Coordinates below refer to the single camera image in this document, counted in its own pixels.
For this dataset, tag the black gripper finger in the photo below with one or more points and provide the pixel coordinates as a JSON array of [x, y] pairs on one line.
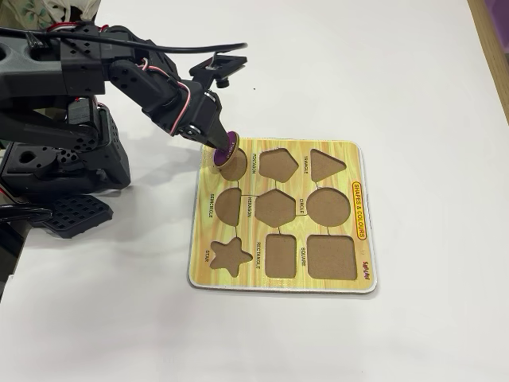
[[222, 137], [208, 141]]

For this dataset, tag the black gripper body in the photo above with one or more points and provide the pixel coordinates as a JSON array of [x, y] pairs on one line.
[[207, 118]]

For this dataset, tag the purple oval piece yellow pin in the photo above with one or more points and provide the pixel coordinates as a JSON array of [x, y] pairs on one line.
[[222, 157]]

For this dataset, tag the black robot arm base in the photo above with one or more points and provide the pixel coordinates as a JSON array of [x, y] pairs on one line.
[[28, 159]]

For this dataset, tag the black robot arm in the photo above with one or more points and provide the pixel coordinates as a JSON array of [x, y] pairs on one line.
[[40, 67]]

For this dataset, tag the wooden shape puzzle board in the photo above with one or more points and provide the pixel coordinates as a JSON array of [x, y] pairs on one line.
[[358, 167]]

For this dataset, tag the black gridded clamp plate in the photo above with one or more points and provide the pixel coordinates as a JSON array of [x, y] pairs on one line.
[[75, 217]]

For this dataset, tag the white plastic bag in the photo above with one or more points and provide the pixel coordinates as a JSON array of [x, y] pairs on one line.
[[79, 8]]

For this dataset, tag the floral patterned cloth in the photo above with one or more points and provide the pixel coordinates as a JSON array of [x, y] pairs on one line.
[[24, 12]]

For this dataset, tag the light wooden board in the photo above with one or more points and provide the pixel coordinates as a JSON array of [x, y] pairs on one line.
[[493, 47]]

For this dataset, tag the purple plastic container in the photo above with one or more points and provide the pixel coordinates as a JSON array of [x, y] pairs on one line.
[[502, 8]]

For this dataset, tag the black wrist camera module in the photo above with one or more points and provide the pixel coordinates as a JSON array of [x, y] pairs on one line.
[[222, 63]]

